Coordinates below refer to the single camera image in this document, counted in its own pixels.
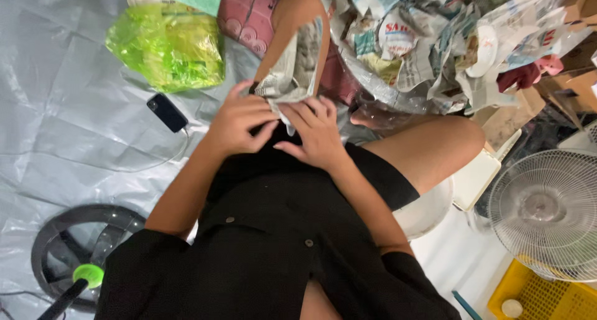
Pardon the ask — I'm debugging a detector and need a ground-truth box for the person's left hand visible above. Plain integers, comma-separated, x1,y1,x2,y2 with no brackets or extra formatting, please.
205,79,280,157

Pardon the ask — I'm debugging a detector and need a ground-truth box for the person's right hand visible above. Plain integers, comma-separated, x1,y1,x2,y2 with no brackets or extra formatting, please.
272,95,351,172

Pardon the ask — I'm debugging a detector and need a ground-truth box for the newspaper-wrapped item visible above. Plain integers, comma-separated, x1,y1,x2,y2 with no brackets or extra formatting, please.
254,16,324,137

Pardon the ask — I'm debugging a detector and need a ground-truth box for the black smartphone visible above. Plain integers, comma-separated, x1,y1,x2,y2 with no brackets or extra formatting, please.
146,93,189,134

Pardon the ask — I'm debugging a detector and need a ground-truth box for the pink patterned mat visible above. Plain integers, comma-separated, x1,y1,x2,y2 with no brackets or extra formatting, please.
217,0,363,107

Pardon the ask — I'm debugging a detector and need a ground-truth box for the person's left leg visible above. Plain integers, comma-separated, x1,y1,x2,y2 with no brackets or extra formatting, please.
254,0,332,98

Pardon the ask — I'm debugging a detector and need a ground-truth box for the person's leg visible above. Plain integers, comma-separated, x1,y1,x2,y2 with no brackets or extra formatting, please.
254,0,332,98
350,106,487,196

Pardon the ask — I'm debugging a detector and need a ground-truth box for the clear plastic wrap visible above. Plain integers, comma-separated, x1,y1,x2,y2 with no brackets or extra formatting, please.
332,40,423,127

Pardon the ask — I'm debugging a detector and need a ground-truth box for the green plastic bag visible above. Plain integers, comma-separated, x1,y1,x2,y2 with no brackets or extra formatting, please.
105,0,227,94

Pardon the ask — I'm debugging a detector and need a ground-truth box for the person's black shirt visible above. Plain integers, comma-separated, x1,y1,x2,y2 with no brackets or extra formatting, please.
93,119,463,320

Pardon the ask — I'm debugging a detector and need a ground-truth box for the person's right leg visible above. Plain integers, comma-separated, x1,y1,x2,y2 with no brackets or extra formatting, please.
350,106,487,196

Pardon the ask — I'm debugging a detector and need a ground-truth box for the heap of crumpled newspapers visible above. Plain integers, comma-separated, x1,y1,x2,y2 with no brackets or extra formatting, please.
312,0,597,116

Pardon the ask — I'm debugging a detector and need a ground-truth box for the white plastic stool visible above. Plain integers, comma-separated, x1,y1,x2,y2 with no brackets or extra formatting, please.
392,176,454,241

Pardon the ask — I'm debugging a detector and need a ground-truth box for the grey plastic tarp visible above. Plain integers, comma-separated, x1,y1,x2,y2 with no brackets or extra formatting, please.
0,0,263,320

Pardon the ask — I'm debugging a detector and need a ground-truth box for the white flat board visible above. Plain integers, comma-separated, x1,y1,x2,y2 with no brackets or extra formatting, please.
451,129,523,213

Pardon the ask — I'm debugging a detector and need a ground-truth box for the white plate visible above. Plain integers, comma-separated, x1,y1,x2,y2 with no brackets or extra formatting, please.
465,25,499,79

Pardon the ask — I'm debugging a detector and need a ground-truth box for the green plastic knob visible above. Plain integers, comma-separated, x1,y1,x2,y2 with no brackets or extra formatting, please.
72,263,105,289

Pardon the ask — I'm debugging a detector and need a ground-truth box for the black round fan base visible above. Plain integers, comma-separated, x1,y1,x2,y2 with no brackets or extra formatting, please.
30,204,148,314

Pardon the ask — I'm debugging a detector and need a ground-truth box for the dark red cloth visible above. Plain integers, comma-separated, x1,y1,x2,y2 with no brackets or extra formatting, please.
495,63,542,93

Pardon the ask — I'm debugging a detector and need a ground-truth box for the black fan pole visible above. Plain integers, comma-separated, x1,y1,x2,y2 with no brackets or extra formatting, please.
36,279,90,320

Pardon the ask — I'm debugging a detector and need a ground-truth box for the black plastic bag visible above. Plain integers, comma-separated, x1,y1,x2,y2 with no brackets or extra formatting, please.
475,106,589,218

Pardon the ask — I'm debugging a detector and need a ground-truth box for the blue stick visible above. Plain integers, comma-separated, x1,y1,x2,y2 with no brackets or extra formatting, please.
451,290,484,320

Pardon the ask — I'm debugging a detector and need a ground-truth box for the pink cloth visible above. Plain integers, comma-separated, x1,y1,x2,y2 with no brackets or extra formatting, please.
533,54,565,77

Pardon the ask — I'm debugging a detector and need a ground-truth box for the white electric fan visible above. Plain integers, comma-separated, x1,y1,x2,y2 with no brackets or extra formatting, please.
487,148,597,284

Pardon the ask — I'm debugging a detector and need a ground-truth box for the white round lid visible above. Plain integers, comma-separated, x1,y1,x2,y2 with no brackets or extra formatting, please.
501,299,524,319

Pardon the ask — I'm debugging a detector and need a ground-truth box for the white plastic basket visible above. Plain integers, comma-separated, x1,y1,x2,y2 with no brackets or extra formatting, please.
557,121,597,155

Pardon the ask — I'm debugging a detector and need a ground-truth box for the yellow plastic crate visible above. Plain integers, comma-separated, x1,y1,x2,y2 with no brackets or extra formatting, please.
487,258,597,320

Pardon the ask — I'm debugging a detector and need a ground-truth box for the white charging cable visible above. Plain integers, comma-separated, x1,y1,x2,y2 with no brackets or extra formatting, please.
79,126,192,174

